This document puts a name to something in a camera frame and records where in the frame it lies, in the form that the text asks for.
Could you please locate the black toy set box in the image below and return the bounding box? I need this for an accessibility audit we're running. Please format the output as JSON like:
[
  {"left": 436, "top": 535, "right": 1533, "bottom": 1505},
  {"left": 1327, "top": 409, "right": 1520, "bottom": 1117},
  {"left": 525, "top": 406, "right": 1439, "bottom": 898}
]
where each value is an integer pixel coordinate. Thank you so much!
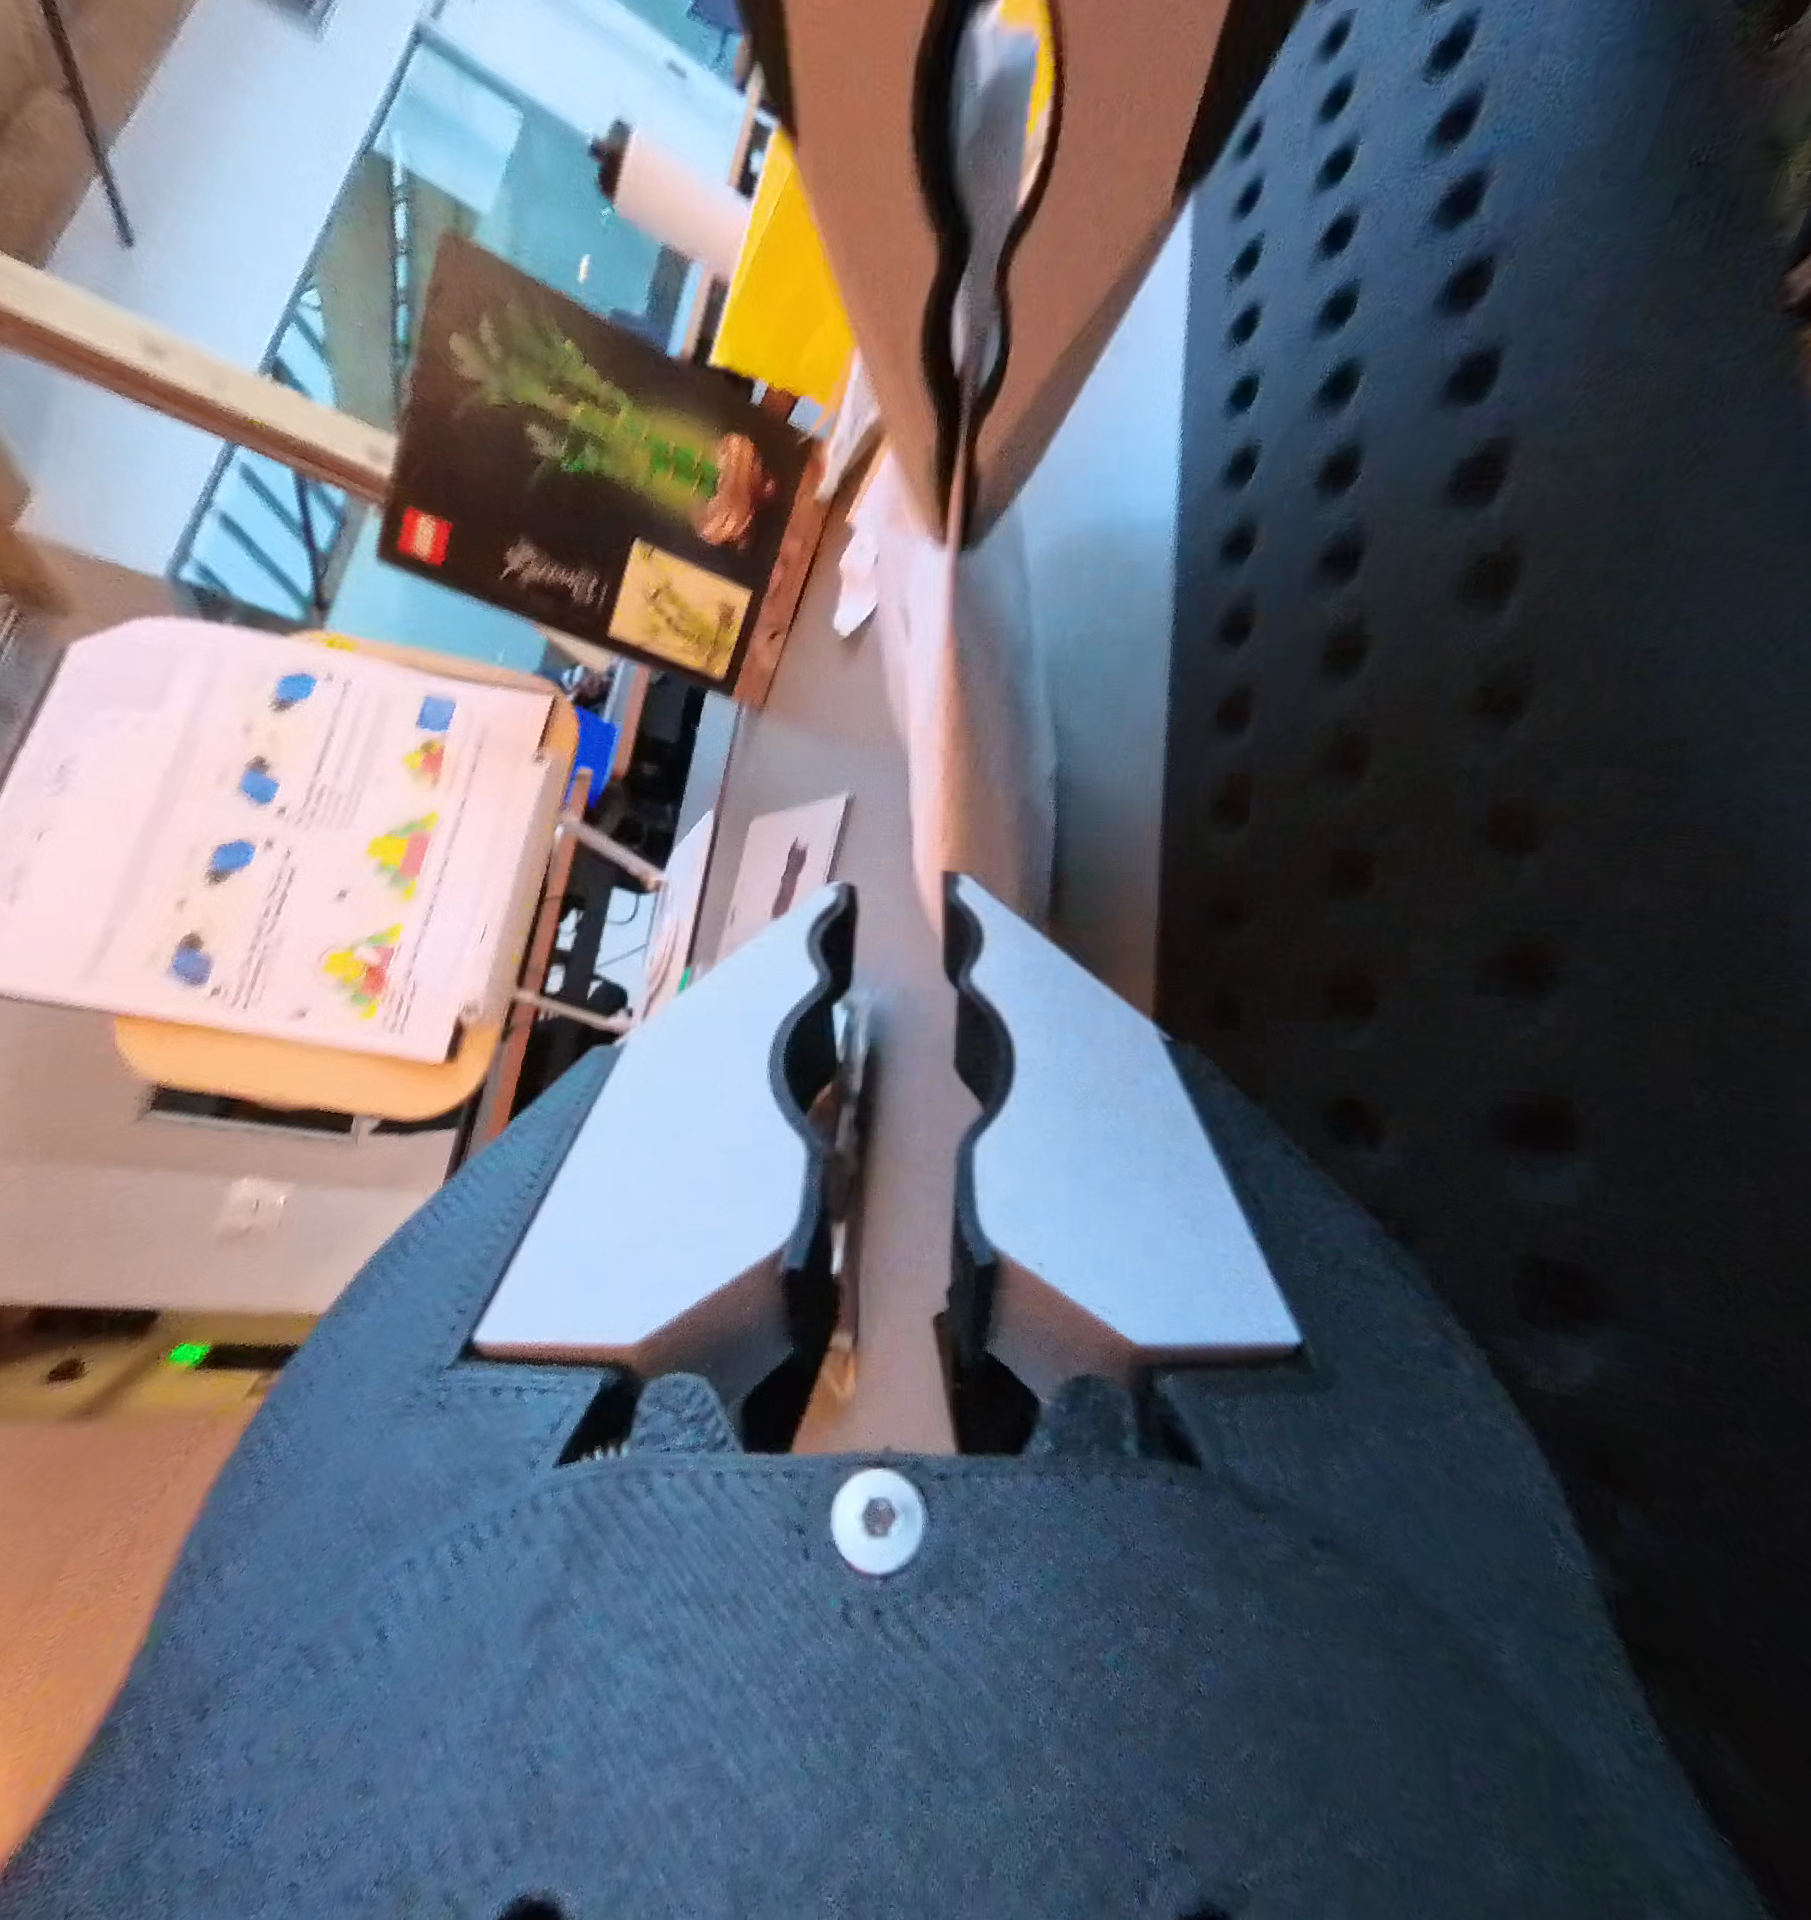
[{"left": 378, "top": 232, "right": 834, "bottom": 709}]

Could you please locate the open instruction booklet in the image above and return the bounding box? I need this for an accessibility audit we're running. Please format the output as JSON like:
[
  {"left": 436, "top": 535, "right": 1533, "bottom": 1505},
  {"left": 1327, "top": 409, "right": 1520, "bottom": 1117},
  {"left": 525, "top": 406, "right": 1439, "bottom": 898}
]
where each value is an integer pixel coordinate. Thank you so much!
[{"left": 638, "top": 791, "right": 853, "bottom": 1023}]

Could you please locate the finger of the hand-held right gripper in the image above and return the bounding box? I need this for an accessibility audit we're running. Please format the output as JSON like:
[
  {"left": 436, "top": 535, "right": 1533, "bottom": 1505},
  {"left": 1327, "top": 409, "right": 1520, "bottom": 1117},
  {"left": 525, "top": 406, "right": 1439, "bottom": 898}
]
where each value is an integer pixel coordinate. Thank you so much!
[
  {"left": 777, "top": 0, "right": 956, "bottom": 535},
  {"left": 959, "top": 0, "right": 1251, "bottom": 542}
]

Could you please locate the white tall tumbler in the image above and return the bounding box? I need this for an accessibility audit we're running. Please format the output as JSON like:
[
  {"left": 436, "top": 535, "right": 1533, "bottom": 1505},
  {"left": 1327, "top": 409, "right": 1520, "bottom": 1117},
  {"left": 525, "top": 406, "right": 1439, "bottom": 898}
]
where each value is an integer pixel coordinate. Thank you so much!
[{"left": 591, "top": 116, "right": 764, "bottom": 279}]

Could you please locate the torn white paper packet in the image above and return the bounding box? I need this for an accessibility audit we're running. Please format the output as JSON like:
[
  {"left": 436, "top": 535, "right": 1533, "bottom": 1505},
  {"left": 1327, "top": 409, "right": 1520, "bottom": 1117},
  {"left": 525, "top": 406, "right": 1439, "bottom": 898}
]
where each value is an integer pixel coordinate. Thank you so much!
[{"left": 811, "top": 359, "right": 889, "bottom": 504}]

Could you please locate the printed instruction sheet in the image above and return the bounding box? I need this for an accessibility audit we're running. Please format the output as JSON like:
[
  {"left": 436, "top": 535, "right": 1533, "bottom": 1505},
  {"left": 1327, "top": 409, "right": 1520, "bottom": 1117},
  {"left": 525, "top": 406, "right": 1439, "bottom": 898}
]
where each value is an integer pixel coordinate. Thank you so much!
[{"left": 0, "top": 618, "right": 561, "bottom": 1066}]

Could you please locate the black box with green lights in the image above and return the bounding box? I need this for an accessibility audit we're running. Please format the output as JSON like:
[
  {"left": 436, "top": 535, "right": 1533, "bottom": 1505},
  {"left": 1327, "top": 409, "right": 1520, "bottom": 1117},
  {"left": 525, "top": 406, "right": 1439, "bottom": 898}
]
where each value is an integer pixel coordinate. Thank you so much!
[{"left": 0, "top": 1304, "right": 313, "bottom": 1427}]

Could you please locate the white document stand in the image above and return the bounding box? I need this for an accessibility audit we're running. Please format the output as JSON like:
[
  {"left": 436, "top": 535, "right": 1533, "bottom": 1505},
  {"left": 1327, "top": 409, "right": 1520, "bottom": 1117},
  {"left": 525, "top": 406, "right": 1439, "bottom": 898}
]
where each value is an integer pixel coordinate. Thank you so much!
[{"left": 0, "top": 616, "right": 667, "bottom": 1126}]

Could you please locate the yellow plastic bin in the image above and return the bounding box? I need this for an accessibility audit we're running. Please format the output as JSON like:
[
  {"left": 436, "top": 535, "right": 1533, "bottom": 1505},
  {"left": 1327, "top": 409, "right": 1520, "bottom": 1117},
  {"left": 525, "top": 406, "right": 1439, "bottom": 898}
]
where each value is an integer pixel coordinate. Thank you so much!
[{"left": 707, "top": 131, "right": 865, "bottom": 409}]

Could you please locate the black perforated chair armrest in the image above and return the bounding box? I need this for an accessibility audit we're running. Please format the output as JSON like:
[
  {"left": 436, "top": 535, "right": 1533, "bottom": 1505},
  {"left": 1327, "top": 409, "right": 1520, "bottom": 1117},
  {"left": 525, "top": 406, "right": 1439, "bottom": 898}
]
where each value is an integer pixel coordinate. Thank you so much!
[{"left": 1157, "top": 0, "right": 1811, "bottom": 1920}]

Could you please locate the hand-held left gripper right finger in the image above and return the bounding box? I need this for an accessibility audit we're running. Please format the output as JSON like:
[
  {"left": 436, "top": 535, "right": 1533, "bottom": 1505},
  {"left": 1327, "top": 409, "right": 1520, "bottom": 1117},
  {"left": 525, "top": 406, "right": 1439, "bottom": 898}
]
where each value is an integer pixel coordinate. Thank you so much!
[{"left": 934, "top": 872, "right": 1303, "bottom": 1449}]

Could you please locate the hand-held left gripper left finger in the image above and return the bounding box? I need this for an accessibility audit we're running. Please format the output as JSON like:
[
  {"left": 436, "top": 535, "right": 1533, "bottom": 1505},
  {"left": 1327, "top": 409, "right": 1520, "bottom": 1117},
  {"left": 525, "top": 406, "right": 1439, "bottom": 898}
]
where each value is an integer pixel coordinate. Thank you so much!
[{"left": 470, "top": 883, "right": 861, "bottom": 1441}]

